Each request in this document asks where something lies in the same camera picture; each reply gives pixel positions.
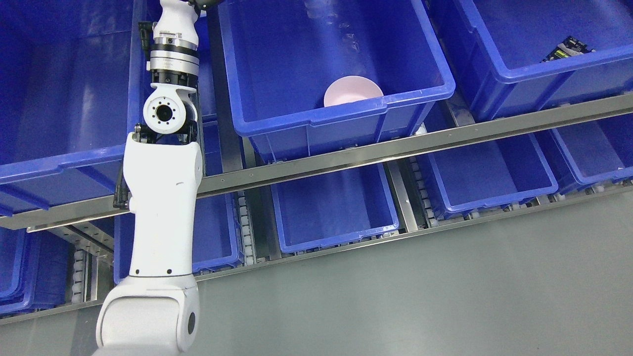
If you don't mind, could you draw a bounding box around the pink bowl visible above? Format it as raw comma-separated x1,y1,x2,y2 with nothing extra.
323,75,384,107

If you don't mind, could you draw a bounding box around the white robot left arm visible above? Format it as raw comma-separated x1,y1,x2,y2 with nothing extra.
95,0,208,356

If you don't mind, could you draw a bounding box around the blue bin lower middle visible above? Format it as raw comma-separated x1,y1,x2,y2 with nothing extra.
271,164,399,253

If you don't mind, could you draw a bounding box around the blue bin upper middle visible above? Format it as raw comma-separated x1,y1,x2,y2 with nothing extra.
218,0,456,164

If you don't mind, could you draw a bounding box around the blue bin lower right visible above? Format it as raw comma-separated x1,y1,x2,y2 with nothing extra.
416,133,559,220

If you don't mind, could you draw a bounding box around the blue bin upper right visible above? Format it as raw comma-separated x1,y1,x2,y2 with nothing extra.
425,0,633,122

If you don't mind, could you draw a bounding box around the blue bin upper left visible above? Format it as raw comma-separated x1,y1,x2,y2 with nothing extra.
0,0,156,217

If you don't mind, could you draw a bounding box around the blue bin far right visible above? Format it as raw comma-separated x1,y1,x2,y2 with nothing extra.
535,114,633,195

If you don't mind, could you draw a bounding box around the dark packaged item in bin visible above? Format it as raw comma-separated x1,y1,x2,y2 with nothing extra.
541,36,595,63

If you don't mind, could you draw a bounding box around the blue bin far left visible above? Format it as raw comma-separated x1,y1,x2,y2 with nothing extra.
0,228,70,317

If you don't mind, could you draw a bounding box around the steel shelf rack frame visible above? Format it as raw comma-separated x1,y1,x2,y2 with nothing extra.
0,94,633,324

